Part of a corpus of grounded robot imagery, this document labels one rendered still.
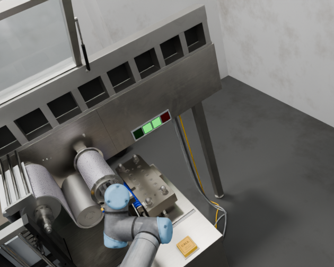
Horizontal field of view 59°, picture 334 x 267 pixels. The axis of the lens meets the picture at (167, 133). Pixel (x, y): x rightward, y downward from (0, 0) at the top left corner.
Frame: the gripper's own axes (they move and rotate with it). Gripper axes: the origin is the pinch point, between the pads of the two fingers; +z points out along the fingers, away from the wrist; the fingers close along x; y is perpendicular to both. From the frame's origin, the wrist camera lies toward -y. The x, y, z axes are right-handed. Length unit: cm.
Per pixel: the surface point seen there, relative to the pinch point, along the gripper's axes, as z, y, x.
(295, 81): 123, -12, -215
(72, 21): -32, 59, -18
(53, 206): -2.2, 10.2, 21.5
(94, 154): 13.9, 21.1, -2.9
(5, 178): 1.4, 30.0, 31.7
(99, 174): 1.2, 11.7, 0.2
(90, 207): 4.5, 1.5, 10.4
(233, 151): 146, -38, -126
